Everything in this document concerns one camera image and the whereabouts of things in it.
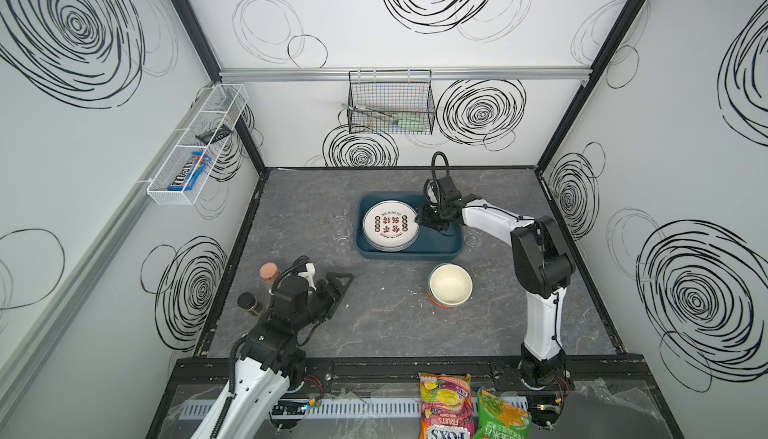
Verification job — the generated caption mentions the teal plastic bin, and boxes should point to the teal plastic bin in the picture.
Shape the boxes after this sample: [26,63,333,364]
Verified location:
[354,191,464,262]

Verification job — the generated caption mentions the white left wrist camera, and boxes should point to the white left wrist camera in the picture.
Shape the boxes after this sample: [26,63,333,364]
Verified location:
[298,262,316,290]

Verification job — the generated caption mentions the pink fruit candy bag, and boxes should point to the pink fruit candy bag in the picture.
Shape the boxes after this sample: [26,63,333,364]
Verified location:
[419,373,475,439]

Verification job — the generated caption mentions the green snack bag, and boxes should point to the green snack bag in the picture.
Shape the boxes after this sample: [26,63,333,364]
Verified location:
[473,389,531,439]

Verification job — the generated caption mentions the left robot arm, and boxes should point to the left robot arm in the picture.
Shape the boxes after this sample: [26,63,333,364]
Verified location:
[192,272,354,438]

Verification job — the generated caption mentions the white slotted cable duct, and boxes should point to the white slotted cable duct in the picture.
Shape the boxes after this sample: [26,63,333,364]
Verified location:
[178,398,529,422]

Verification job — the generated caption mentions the white wire shelf basket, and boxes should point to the white wire shelf basket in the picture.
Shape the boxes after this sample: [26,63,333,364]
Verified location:
[147,83,248,206]

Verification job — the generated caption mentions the metal tongs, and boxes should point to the metal tongs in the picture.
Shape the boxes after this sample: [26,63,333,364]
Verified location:
[341,103,399,124]

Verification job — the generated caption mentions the orange bowl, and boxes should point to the orange bowl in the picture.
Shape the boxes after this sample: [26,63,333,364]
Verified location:
[428,294,451,308]

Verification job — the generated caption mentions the cream bowl teal outside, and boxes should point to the cream bowl teal outside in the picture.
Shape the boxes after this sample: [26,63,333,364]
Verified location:
[427,263,473,308]

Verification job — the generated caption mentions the blue candy packet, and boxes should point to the blue candy packet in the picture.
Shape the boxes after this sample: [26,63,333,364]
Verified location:
[167,151,211,192]

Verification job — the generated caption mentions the dark cap bottle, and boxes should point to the dark cap bottle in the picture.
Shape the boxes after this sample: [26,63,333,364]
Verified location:
[237,292,264,317]

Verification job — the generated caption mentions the white plate red characters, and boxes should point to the white plate red characters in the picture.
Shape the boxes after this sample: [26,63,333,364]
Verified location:
[362,200,420,252]

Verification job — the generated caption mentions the green item in basket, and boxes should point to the green item in basket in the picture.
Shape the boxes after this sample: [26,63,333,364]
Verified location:
[395,112,430,134]

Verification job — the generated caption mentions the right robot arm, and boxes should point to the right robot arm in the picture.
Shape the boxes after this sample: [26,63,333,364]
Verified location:
[416,175,576,390]

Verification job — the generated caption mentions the black wire basket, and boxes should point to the black wire basket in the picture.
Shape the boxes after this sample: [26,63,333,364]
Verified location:
[343,68,437,135]

